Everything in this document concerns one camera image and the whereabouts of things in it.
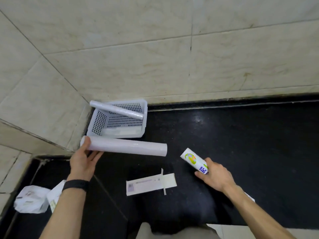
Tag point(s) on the long white wrap roll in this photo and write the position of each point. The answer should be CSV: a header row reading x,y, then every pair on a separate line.
x,y
129,146

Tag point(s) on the black wristband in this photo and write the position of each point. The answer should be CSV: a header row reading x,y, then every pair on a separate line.
x,y
76,185

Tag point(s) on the person's right forearm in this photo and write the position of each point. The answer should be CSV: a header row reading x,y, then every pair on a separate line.
x,y
256,214

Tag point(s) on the person's left thumb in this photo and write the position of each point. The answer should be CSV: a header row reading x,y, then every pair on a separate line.
x,y
85,147

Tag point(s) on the person's right thumb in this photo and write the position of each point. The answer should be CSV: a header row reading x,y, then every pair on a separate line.
x,y
200,174

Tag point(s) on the thin white wrap roll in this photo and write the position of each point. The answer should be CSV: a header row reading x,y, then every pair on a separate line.
x,y
117,109

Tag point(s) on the person's left hand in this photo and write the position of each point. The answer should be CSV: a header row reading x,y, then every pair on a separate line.
x,y
79,166

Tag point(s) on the person's right hand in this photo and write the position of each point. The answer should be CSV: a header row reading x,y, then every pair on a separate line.
x,y
219,177

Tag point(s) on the white perforated plastic basket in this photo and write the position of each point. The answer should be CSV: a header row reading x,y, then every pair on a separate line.
x,y
98,123

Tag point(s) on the white paper box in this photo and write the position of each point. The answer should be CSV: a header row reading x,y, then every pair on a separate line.
x,y
55,196

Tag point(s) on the person's left forearm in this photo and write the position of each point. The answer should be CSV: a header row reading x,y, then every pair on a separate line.
x,y
62,214

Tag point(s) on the white roll with green label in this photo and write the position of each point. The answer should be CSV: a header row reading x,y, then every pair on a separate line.
x,y
192,158

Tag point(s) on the crumpled white plastic bag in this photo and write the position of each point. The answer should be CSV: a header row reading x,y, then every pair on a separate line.
x,y
31,199

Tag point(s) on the torn paper packaging sleeve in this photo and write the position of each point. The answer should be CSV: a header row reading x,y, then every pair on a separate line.
x,y
149,184

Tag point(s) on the white paper scrap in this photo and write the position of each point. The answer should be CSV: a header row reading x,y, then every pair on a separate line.
x,y
250,197

